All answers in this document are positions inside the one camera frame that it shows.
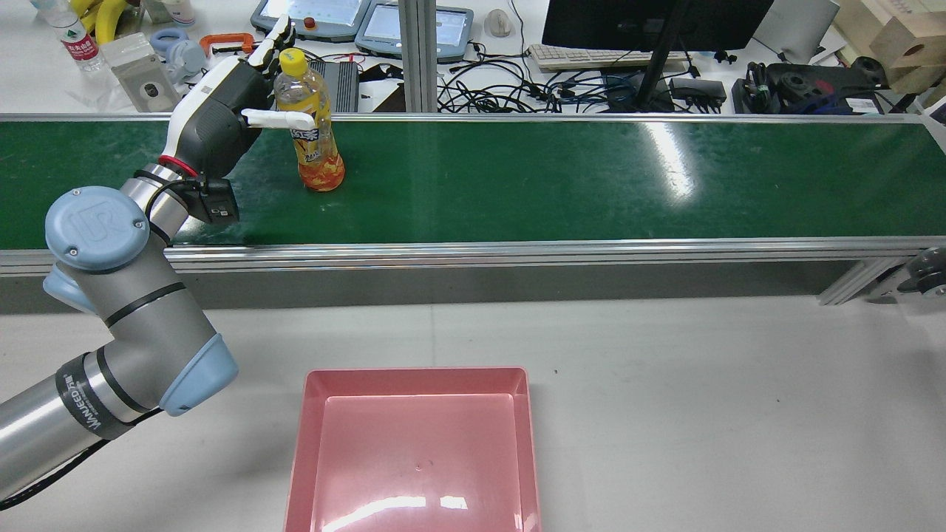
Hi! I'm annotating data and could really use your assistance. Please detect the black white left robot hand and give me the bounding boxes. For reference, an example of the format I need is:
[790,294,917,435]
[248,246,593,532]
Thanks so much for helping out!
[157,15,317,180]

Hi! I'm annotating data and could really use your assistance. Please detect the orange drink bottle yellow cap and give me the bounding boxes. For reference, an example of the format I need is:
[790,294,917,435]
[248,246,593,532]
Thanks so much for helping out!
[273,48,347,193]

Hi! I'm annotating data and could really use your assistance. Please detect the pink plastic basket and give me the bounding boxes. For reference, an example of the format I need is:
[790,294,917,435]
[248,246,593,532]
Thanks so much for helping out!
[283,366,542,532]

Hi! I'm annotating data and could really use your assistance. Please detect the grey packaged box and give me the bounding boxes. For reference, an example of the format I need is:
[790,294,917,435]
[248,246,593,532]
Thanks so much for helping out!
[100,33,186,113]

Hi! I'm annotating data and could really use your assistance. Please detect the orange clamp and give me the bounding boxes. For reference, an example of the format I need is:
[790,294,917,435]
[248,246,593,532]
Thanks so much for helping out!
[200,33,256,57]

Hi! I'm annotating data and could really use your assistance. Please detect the black finned power brick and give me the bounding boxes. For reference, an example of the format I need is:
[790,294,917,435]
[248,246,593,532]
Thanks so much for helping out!
[324,60,361,113]

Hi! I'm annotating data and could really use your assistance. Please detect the grey teach pendant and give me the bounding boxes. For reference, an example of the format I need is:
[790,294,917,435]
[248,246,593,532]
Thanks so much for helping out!
[355,2,475,64]
[250,0,372,43]

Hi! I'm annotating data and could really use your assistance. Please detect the clear water bottle red label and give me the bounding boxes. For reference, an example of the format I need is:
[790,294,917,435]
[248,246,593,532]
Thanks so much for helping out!
[31,0,106,73]

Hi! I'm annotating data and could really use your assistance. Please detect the green belt conveyor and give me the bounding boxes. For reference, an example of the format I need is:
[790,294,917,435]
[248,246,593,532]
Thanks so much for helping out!
[0,112,946,317]

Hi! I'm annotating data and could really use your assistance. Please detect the beige computer keyboard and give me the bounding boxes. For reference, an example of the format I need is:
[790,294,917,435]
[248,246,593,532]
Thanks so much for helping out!
[528,43,692,73]

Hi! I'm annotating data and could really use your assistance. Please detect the black Huawei monitor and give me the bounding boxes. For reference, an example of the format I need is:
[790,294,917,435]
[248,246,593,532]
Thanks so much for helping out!
[542,0,775,113]

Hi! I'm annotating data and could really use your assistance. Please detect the black power adapter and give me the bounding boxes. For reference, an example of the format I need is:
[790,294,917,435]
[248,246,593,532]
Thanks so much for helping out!
[669,77,729,113]

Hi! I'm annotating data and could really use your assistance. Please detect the silver laptop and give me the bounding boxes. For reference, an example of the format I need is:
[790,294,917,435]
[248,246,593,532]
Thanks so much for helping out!
[752,0,842,65]

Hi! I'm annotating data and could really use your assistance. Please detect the black metal flange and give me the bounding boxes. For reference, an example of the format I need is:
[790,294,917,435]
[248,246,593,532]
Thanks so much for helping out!
[767,62,889,104]

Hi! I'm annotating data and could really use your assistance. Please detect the plywood board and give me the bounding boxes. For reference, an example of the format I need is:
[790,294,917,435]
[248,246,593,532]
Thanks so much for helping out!
[834,0,913,38]

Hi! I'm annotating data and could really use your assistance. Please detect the aluminium conveyor leg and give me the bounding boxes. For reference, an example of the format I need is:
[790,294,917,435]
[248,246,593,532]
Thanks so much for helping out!
[817,259,908,307]

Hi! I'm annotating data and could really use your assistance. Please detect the wooden block with hole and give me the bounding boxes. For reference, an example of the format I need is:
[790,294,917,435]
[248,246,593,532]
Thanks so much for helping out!
[869,15,946,72]

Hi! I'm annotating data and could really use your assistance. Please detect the plain wooden block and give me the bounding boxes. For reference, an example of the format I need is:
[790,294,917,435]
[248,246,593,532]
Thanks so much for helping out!
[885,63,946,95]

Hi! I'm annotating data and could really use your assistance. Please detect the grey round conveyor fitting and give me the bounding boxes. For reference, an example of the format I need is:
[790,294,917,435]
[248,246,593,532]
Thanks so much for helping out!
[871,247,946,301]

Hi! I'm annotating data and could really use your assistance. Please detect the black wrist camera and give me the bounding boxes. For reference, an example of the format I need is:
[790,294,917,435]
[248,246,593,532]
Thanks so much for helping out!
[194,177,241,225]

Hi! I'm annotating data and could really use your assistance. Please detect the aluminium extrusion post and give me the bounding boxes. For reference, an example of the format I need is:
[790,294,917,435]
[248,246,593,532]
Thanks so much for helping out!
[398,0,439,114]

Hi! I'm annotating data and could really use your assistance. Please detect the tangled black cables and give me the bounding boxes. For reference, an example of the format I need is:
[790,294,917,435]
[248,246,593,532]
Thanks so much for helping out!
[436,37,618,114]

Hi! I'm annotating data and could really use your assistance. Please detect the black cable coil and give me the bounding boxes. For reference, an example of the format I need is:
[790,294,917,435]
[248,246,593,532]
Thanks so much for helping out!
[732,61,773,114]

